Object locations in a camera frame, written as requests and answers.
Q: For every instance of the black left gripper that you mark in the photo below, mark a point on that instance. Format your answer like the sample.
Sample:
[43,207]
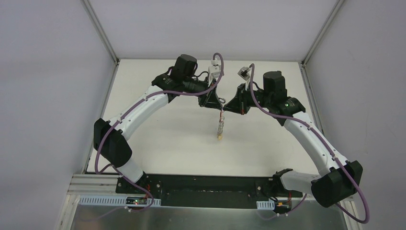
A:
[206,96]

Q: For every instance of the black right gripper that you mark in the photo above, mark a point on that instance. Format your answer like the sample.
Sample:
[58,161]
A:
[242,99]

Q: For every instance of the red-handled metal key holder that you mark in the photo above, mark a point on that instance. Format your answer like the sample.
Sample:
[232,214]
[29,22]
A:
[221,123]

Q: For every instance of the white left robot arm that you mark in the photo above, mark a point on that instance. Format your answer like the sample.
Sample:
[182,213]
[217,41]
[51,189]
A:
[110,136]

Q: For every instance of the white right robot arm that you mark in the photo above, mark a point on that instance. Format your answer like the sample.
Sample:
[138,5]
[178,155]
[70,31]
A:
[337,177]

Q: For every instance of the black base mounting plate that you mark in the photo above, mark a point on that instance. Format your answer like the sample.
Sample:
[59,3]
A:
[214,191]

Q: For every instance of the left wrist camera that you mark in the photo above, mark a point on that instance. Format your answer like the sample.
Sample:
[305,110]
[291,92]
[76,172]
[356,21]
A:
[214,70]

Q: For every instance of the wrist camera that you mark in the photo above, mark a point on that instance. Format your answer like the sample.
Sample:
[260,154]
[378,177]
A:
[214,70]
[244,73]

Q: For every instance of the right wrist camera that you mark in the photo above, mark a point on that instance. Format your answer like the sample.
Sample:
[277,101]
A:
[244,73]

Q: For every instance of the white cable duct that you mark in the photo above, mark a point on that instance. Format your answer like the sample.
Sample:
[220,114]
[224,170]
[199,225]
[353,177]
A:
[118,201]

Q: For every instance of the aluminium frame rail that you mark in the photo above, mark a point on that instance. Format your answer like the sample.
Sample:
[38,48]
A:
[92,184]

